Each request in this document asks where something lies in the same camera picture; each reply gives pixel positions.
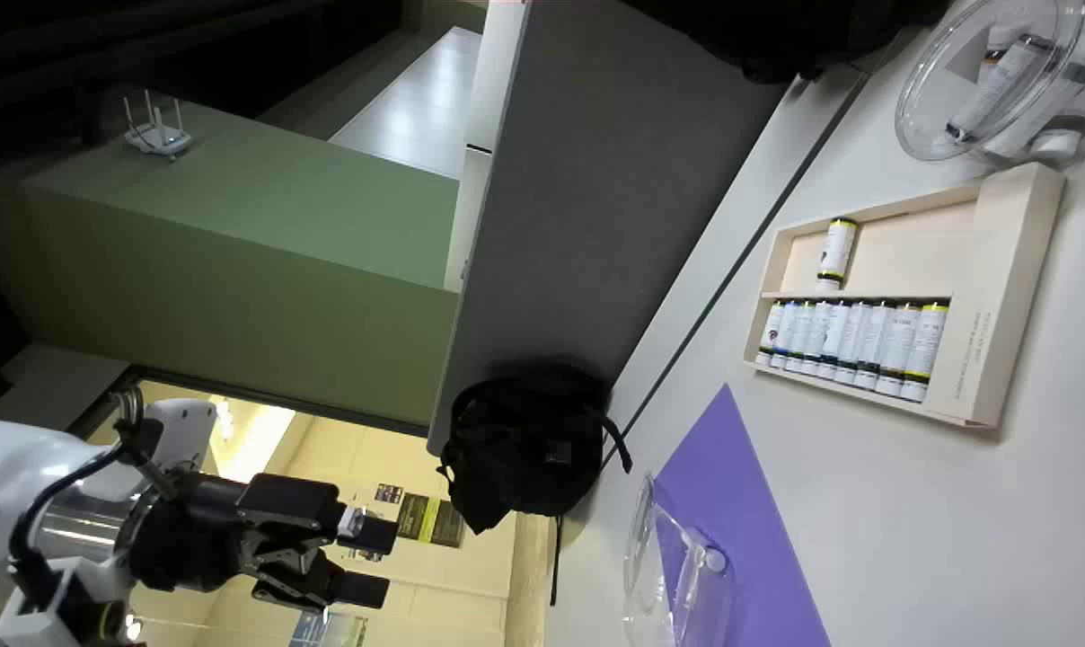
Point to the clear plastic bag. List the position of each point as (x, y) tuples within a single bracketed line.
[(707, 604)]

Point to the white adapter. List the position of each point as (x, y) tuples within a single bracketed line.
[(997, 85)]

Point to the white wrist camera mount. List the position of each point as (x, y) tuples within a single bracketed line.
[(186, 434)]

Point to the black duffel bag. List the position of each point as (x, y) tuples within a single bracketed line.
[(526, 443)]

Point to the grey desk divider panel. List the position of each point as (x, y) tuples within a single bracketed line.
[(617, 217)]

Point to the purple mat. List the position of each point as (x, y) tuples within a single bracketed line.
[(763, 540)]

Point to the wooden bottle tray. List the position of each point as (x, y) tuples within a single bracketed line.
[(1011, 301)]

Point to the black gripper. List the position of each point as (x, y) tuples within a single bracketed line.
[(207, 532)]

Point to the green partition block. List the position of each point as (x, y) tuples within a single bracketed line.
[(243, 252)]

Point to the clear plastic lid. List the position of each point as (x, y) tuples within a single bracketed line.
[(653, 563)]

